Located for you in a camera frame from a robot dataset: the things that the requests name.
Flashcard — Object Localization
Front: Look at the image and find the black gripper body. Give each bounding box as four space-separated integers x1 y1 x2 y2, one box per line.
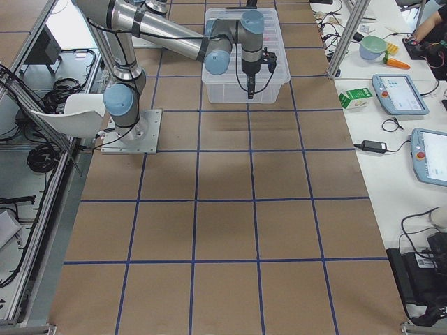
242 48 263 75

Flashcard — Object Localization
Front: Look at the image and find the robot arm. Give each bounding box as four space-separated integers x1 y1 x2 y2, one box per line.
75 1 267 144
142 0 168 16

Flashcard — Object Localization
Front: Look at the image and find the clear plastic storage box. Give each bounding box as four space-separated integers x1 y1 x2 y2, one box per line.
201 7 291 105

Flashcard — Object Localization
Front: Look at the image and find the green white carton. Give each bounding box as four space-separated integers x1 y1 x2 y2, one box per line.
339 87 373 110

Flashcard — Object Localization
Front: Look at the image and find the green bowl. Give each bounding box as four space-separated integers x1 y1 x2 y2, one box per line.
359 36 387 60

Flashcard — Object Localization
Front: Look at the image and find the black power adapter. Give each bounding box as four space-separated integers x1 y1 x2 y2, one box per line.
361 140 387 154

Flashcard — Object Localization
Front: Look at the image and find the toy carrot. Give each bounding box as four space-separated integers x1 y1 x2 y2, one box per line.
383 52 411 70

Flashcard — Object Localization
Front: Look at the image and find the yellow toy corn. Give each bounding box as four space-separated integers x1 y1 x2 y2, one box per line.
386 43 399 56

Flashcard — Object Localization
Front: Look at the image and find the teach pendant tablet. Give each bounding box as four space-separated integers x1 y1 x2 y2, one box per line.
372 74 430 116
411 128 446 186

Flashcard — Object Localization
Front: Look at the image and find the white chair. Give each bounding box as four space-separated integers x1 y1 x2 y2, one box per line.
31 94 105 138

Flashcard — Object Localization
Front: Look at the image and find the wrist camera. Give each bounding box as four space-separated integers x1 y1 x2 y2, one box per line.
261 47 277 74

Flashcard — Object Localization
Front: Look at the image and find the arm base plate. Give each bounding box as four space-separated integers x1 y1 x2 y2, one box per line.
100 109 162 154
132 36 163 49

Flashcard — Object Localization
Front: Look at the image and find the aluminium frame post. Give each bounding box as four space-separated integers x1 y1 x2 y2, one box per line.
327 0 370 79

